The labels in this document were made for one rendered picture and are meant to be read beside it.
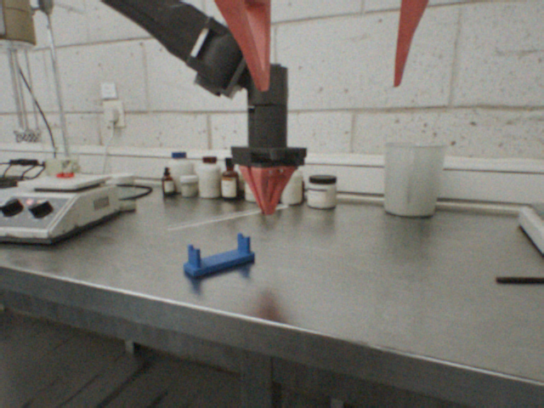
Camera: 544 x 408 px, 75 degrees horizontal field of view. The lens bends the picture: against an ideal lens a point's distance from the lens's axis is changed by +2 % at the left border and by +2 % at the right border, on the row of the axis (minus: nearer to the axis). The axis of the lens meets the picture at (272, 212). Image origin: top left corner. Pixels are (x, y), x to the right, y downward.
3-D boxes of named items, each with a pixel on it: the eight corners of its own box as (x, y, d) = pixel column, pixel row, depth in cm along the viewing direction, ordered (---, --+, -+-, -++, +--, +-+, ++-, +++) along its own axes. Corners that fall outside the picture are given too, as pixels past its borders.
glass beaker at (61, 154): (74, 176, 75) (69, 135, 73) (89, 178, 71) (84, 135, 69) (37, 180, 69) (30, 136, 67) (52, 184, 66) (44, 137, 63)
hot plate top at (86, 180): (75, 189, 63) (74, 184, 63) (14, 187, 65) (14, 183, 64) (114, 178, 74) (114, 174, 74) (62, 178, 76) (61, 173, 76)
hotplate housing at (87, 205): (52, 246, 57) (44, 197, 55) (-19, 242, 59) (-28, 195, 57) (127, 212, 79) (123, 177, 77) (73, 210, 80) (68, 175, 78)
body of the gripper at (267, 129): (263, 156, 56) (263, 108, 55) (308, 161, 49) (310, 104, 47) (229, 158, 52) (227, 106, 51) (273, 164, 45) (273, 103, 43)
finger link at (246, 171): (274, 208, 57) (274, 149, 54) (305, 217, 51) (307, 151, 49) (239, 214, 52) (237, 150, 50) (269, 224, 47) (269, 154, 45)
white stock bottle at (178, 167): (197, 190, 104) (195, 151, 101) (182, 195, 98) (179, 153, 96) (180, 189, 107) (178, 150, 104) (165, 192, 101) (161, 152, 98)
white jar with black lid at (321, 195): (321, 201, 90) (322, 173, 88) (342, 206, 85) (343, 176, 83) (302, 205, 86) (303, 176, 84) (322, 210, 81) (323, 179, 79)
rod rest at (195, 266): (194, 278, 45) (192, 252, 45) (182, 269, 48) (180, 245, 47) (256, 259, 52) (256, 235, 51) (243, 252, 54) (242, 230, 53)
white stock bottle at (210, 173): (227, 195, 97) (225, 155, 95) (212, 199, 92) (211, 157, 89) (209, 193, 100) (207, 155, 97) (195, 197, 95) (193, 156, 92)
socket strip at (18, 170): (69, 180, 122) (66, 167, 121) (-7, 174, 136) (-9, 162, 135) (82, 178, 127) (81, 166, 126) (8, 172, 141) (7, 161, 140)
